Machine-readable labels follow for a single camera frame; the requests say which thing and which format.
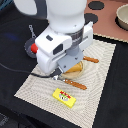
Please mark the fork with wooden handle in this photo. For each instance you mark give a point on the fork with wooden handle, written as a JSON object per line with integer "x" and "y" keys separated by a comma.
{"x": 70, "y": 82}

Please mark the red toy tomato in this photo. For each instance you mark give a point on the red toy tomato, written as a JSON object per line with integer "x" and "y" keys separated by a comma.
{"x": 34, "y": 48}

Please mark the beige woven placemat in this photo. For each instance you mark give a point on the beige woven placemat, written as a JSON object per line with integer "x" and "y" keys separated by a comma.
{"x": 38, "y": 91}

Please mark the yellow butter box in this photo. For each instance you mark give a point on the yellow butter box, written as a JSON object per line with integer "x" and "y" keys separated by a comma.
{"x": 64, "y": 97}

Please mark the black stove burner disc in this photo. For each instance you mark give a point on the black stove burner disc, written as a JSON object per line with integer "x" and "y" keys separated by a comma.
{"x": 90, "y": 17}
{"x": 96, "y": 5}

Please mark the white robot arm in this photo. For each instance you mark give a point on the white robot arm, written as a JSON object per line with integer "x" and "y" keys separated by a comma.
{"x": 64, "y": 16}

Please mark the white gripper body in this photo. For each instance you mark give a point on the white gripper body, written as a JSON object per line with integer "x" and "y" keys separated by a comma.
{"x": 62, "y": 51}

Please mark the round wooden plate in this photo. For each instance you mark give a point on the round wooden plate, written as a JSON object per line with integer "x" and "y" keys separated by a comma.
{"x": 73, "y": 75}

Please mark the beige bowl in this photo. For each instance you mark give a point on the beige bowl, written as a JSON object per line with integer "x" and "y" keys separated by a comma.
{"x": 122, "y": 15}

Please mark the orange bread loaf toy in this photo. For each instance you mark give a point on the orange bread loaf toy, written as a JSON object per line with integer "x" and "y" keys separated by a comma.
{"x": 75, "y": 68}

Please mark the small grey frying pan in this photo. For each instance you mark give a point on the small grey frying pan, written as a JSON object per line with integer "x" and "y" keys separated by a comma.
{"x": 29, "y": 43}

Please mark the knife with wooden handle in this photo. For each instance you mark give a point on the knife with wooden handle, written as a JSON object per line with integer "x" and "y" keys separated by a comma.
{"x": 90, "y": 59}

